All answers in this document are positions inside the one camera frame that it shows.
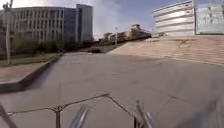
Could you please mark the dark stone kerb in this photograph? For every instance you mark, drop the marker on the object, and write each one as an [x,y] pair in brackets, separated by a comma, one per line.
[33,75]

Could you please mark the row of trees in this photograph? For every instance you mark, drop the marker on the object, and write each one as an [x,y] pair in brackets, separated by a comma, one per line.
[33,45]

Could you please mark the buildings on a slope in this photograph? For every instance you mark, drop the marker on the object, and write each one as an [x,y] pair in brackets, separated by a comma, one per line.
[133,33]

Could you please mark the grey concrete pavement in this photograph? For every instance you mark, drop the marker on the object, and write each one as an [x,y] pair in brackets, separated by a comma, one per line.
[116,80]

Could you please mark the large grey windowed building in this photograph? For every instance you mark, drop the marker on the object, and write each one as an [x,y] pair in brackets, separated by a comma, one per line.
[43,23]

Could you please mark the wide stone stairs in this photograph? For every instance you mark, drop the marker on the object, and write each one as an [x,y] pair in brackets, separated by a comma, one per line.
[180,50]

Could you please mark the white lamp post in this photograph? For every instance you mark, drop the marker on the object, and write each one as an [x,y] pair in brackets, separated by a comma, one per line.
[116,36]
[7,33]

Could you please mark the glass fronted building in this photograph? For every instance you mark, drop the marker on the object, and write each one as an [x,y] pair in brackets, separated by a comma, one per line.
[210,18]

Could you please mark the dark car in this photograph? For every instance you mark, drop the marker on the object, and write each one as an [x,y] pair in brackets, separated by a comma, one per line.
[95,50]

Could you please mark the grass strip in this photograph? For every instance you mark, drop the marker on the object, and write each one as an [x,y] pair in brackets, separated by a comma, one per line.
[26,59]

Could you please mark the robot's own part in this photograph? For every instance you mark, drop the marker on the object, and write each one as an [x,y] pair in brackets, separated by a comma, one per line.
[79,118]
[145,116]

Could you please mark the white striped building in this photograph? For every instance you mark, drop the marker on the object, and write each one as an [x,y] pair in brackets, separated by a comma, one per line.
[173,18]

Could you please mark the brown paved strip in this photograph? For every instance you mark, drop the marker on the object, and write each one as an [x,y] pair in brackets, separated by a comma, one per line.
[16,71]

